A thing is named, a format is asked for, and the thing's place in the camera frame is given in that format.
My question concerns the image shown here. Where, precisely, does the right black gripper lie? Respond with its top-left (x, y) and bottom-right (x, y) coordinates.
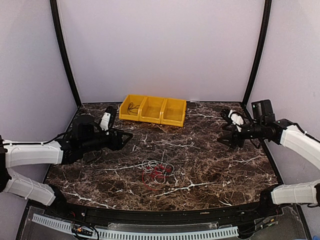
top-left (217, 121), bottom-right (265, 149)

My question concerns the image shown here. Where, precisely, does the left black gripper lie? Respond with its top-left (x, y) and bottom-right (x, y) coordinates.
top-left (80, 126), bottom-right (133, 154)

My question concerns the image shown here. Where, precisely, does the black wire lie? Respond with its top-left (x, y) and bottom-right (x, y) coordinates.
top-left (126, 102), bottom-right (141, 116)

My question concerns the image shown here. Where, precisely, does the red wire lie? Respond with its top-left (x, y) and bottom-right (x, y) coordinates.
top-left (141, 163), bottom-right (175, 191)

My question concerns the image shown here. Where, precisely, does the white wire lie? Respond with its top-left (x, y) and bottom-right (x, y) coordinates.
top-left (141, 149), bottom-right (176, 185)

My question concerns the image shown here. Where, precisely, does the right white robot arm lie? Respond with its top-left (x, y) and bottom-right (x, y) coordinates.
top-left (217, 109), bottom-right (320, 217)

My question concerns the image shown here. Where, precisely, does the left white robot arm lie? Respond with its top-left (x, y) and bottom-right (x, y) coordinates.
top-left (0, 113), bottom-right (133, 218)

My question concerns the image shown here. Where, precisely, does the left yellow plastic bin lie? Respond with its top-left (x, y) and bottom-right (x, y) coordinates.
top-left (119, 94), bottom-right (146, 121)

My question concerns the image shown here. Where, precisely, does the yellow plastic bin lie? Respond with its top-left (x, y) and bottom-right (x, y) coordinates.
top-left (160, 98), bottom-right (187, 127)
top-left (139, 96), bottom-right (165, 124)
top-left (119, 94), bottom-right (146, 121)

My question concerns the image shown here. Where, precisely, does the middle yellow plastic bin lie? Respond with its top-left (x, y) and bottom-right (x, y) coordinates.
top-left (139, 96), bottom-right (165, 124)

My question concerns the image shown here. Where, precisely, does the right yellow plastic bin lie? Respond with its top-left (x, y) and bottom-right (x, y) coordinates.
top-left (160, 98), bottom-right (187, 127)

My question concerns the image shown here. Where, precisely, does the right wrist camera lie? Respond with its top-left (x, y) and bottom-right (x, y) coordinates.
top-left (251, 99), bottom-right (276, 125)

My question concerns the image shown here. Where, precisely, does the black front rail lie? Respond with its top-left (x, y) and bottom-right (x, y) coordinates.
top-left (57, 202), bottom-right (266, 227)

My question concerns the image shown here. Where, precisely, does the white slotted cable duct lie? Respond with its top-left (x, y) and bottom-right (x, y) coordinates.
top-left (31, 213), bottom-right (239, 240)

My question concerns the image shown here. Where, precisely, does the right black frame post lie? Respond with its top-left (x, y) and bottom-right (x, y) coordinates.
top-left (242, 0), bottom-right (272, 106)

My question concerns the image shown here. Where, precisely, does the black frame post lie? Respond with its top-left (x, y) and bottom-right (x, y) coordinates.
top-left (242, 0), bottom-right (272, 106)
top-left (49, 0), bottom-right (82, 108)

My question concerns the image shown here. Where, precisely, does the left black frame post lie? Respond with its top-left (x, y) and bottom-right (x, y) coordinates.
top-left (49, 0), bottom-right (82, 108)

